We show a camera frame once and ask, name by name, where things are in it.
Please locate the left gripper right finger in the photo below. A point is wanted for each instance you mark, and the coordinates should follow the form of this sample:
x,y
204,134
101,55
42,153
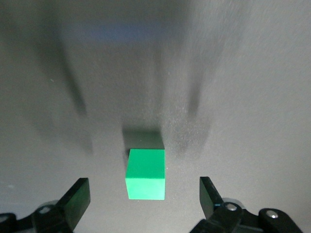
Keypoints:
x,y
210,201

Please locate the green cube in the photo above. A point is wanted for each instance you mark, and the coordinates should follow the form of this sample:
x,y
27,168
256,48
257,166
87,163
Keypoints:
x,y
145,172

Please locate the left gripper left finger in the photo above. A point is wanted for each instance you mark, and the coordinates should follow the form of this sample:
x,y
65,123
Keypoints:
x,y
75,201

